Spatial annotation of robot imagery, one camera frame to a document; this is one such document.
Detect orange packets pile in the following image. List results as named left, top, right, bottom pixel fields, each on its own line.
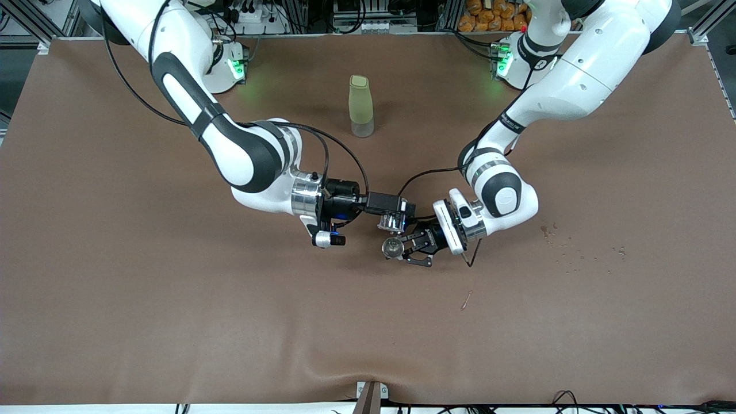
left=458, top=0, right=532, bottom=33

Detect white long socket strip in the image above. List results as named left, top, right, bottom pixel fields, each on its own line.
left=333, top=20, right=419, bottom=34

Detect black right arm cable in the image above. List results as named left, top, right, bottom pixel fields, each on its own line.
left=101, top=0, right=370, bottom=197

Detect black looped floor cable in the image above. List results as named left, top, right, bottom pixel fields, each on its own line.
left=552, top=390, right=582, bottom=414

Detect aluminium frame profile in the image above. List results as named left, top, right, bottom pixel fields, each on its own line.
left=11, top=0, right=87, bottom=45
left=687, top=0, right=736, bottom=45

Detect clear glass measuring cup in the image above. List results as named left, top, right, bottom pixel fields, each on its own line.
left=377, top=198, right=409, bottom=234

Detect white power strip with plugs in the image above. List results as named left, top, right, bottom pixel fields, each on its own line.
left=227, top=5, right=277, bottom=25

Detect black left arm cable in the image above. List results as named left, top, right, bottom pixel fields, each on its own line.
left=397, top=138, right=518, bottom=269

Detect yellow-green frosted bottle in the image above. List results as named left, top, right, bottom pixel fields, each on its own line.
left=348, top=75, right=375, bottom=139

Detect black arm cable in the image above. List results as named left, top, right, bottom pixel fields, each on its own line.
left=397, top=138, right=518, bottom=269
left=101, top=0, right=370, bottom=197

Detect spilled liquid droplets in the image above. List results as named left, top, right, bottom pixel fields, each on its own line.
left=539, top=223, right=627, bottom=274

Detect brown table mat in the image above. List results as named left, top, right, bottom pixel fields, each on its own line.
left=0, top=32, right=736, bottom=407

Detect wooden clamp bracket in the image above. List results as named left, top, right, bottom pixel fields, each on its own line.
left=352, top=381, right=389, bottom=414

